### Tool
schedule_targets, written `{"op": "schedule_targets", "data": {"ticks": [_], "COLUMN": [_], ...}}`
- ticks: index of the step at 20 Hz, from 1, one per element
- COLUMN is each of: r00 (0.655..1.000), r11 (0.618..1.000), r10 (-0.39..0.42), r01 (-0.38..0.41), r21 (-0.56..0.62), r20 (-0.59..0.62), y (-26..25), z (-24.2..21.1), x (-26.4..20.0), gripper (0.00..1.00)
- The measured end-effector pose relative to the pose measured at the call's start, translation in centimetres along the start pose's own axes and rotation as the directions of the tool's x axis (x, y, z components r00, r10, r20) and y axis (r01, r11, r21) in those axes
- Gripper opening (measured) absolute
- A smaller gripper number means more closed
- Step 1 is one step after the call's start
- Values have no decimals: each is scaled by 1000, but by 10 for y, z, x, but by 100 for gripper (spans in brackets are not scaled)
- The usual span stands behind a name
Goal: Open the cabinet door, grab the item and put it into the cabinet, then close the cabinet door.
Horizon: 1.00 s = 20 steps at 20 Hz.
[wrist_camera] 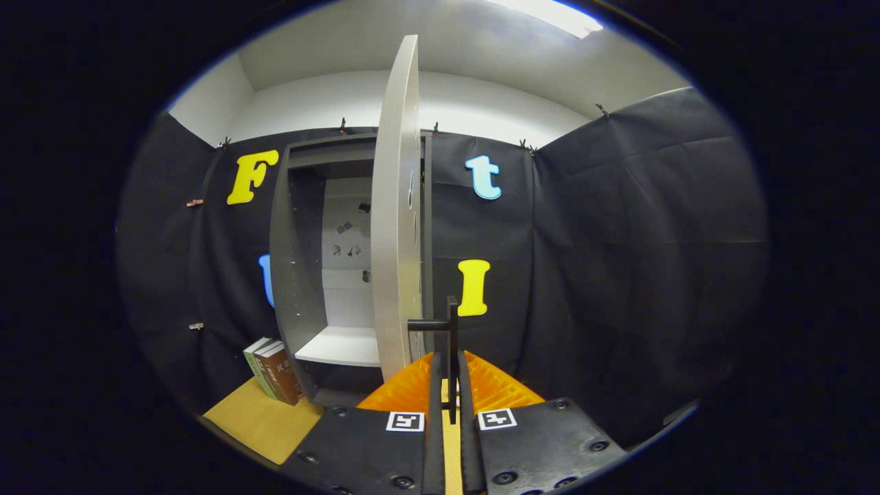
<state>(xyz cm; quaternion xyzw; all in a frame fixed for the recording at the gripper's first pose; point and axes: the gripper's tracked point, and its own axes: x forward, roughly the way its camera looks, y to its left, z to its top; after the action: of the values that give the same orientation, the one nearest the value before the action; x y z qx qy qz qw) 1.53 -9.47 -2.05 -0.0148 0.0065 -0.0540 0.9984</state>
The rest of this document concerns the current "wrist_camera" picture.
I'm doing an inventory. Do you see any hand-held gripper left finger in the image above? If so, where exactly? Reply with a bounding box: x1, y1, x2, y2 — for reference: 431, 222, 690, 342
278, 352, 448, 495

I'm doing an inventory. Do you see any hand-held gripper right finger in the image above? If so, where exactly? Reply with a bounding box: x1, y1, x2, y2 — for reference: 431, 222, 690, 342
457, 351, 630, 495

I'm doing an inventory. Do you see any black door handle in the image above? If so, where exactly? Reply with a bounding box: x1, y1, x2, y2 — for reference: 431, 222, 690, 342
407, 296, 460, 425

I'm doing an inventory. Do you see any white cabinet shelf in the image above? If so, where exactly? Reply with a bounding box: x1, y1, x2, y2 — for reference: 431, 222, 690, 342
294, 325, 382, 367

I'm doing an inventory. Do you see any grey cabinet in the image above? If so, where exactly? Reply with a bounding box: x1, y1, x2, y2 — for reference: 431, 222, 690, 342
268, 131, 435, 408

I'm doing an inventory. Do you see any black backdrop cloth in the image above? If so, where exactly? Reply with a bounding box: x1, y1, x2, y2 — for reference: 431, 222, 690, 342
117, 86, 769, 448

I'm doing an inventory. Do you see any long ceiling light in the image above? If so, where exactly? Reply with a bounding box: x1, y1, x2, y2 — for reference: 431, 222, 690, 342
492, 0, 604, 39

